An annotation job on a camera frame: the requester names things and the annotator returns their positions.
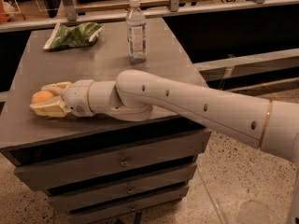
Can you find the clear plastic water bottle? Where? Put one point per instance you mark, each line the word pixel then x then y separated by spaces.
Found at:
pixel 136 32

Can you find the middle grey drawer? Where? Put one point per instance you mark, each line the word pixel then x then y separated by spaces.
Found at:
pixel 125 184

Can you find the orange fruit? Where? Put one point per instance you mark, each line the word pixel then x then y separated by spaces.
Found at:
pixel 41 96

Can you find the green chip bag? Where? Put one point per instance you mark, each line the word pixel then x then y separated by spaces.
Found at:
pixel 64 37

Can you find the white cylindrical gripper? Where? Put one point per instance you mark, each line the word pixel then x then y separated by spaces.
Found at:
pixel 78 97

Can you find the grey drawer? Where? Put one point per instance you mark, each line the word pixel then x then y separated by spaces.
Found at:
pixel 125 184
pixel 122 206
pixel 74 169

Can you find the top grey drawer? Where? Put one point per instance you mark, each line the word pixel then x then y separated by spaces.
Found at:
pixel 74 169

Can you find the bottom grey drawer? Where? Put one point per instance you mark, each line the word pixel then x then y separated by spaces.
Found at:
pixel 122 206

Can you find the grey drawer cabinet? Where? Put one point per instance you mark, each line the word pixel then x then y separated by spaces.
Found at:
pixel 27 139

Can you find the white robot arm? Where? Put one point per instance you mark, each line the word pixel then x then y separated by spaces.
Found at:
pixel 270 126

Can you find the wooden shelf with metal posts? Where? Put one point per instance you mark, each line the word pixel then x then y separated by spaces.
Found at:
pixel 31 15

